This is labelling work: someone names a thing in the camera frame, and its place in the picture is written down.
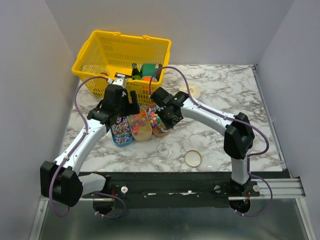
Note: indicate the black rectangular pack in basket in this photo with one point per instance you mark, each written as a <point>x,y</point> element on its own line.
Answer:
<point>121,75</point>

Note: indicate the green glass bottle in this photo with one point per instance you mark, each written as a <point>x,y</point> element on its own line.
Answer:
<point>136,75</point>

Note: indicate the orange ball in basket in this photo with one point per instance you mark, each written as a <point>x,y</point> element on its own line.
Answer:
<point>147,79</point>

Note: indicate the silver metal scoop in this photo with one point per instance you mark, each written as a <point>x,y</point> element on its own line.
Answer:
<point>165,129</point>

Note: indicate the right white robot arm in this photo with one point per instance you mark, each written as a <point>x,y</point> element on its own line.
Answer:
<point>238,135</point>

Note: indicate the wrapped toilet paper roll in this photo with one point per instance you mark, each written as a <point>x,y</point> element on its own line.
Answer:
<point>193,89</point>

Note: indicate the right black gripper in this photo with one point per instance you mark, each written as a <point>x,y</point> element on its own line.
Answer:
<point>169,124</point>

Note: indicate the yellow plastic shopping basket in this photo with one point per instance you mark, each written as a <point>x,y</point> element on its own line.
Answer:
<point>113,52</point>

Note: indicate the clear glass jar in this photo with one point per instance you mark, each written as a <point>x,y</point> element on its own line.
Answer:
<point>163,151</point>

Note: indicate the gold rimmed jar lid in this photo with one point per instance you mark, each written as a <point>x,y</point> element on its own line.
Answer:
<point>193,158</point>

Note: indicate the pink tray of star candies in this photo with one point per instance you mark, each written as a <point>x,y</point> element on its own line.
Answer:
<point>155,121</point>

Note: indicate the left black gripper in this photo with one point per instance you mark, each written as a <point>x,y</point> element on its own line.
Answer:
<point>132,108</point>

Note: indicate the blue tray of striped candies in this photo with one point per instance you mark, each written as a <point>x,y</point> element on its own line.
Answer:
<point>121,132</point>

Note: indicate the green box in basket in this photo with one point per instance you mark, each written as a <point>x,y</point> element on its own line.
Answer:
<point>148,69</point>

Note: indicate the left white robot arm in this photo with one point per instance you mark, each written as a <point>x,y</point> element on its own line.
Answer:
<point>59,179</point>

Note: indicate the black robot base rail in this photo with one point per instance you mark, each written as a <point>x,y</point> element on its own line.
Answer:
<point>164,190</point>

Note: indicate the beige tray of gummy candies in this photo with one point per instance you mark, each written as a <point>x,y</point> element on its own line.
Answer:
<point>141,129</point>

